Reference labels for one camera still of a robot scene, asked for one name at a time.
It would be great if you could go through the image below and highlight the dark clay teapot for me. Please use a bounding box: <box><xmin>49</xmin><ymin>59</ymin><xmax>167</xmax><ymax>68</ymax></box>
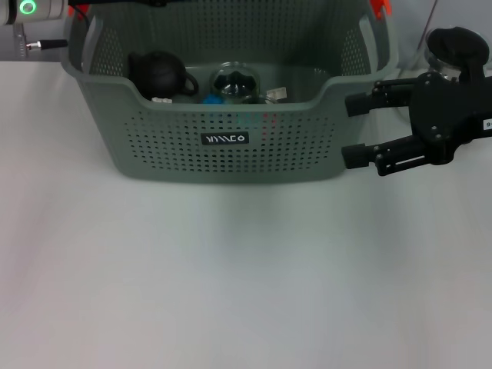
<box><xmin>128</xmin><ymin>48</ymin><xmax>200</xmax><ymax>101</ymax></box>

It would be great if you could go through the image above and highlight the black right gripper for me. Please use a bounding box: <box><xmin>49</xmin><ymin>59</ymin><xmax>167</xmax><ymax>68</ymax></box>
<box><xmin>341</xmin><ymin>71</ymin><xmax>492</xmax><ymax>178</ymax></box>

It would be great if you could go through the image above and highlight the grey-green perforated storage bin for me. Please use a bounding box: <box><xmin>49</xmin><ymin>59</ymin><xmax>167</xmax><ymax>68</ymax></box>
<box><xmin>60</xmin><ymin>0</ymin><xmax>399</xmax><ymax>185</ymax></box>

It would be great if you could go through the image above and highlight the glass pitcher with black handle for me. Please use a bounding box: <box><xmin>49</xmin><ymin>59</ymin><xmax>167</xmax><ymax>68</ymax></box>
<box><xmin>395</xmin><ymin>26</ymin><xmax>491</xmax><ymax>120</ymax></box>

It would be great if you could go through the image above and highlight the left arm cable with connector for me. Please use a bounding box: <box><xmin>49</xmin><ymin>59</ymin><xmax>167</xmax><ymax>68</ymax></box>
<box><xmin>14</xmin><ymin>22</ymin><xmax>69</xmax><ymax>61</ymax></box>

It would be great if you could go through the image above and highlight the orange bin handle clip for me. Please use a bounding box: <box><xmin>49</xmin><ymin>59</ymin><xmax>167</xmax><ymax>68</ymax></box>
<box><xmin>68</xmin><ymin>4</ymin><xmax>92</xmax><ymax>20</ymax></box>
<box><xmin>369</xmin><ymin>0</ymin><xmax>392</xmax><ymax>18</ymax></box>

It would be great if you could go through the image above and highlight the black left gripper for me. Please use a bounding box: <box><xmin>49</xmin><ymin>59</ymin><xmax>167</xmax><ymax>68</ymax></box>
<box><xmin>67</xmin><ymin>0</ymin><xmax>168</xmax><ymax>8</ymax></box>

